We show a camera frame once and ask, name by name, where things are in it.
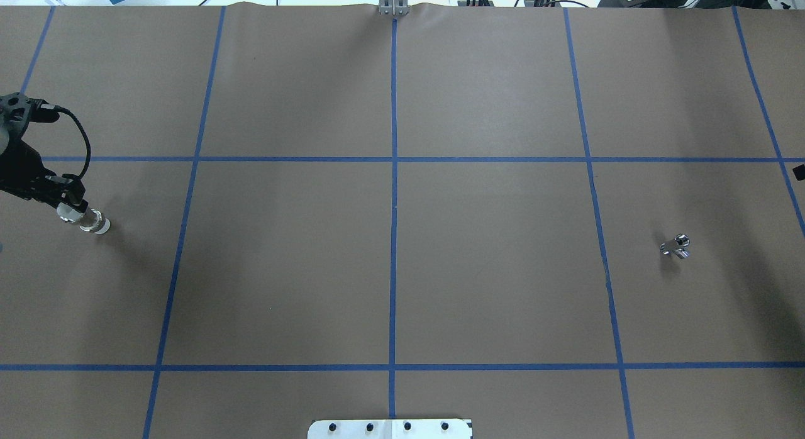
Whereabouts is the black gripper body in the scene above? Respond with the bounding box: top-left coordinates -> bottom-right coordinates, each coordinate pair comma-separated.
1,92 -> 66,203

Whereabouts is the white PPR pipe fitting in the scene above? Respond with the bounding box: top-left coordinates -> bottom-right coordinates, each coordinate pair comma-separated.
57,203 -> 111,235

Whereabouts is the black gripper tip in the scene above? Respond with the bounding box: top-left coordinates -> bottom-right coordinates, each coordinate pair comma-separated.
792,164 -> 805,181

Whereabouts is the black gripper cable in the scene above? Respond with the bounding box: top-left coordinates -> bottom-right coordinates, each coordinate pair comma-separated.
38,104 -> 92,183

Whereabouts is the grey aluminium frame post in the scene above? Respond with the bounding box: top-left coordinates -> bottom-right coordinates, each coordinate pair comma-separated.
377,0 -> 410,18

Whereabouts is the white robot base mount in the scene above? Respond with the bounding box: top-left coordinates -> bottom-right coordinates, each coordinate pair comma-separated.
307,418 -> 474,438

